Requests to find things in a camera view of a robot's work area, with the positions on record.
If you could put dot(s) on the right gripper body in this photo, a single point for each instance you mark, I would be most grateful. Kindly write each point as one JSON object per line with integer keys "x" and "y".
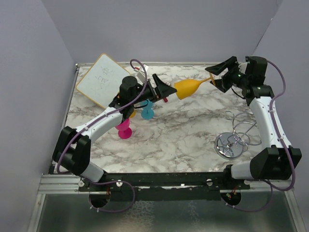
{"x": 234, "y": 76}

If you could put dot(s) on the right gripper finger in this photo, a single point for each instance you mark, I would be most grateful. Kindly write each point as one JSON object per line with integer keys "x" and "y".
{"x": 229, "y": 64}
{"x": 219, "y": 84}

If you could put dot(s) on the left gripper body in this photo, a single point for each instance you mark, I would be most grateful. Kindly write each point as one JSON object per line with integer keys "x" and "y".
{"x": 152, "y": 94}

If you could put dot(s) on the blue wine glass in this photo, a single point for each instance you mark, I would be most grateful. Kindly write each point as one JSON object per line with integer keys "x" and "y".
{"x": 147, "y": 112}

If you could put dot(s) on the orange wine glass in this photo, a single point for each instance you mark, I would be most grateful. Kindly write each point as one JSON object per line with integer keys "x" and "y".
{"x": 186, "y": 88}
{"x": 132, "y": 113}

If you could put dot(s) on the pink wine glass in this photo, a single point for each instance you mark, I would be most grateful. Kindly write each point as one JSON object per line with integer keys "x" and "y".
{"x": 124, "y": 131}

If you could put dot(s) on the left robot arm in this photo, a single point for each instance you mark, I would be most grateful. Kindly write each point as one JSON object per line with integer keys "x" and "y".
{"x": 73, "y": 147}

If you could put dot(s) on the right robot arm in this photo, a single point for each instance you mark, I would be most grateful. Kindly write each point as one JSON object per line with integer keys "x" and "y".
{"x": 278, "y": 158}

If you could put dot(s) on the chrome wine glass rack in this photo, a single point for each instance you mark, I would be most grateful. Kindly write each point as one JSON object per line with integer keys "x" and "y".
{"x": 244, "y": 134}

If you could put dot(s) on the white dry-erase board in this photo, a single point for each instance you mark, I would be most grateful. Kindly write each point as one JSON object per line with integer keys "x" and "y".
{"x": 102, "y": 81}

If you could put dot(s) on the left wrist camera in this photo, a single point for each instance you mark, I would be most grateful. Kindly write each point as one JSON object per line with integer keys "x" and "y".
{"x": 140, "y": 71}

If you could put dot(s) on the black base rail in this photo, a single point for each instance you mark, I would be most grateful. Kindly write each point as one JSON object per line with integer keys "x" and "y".
{"x": 124, "y": 187}

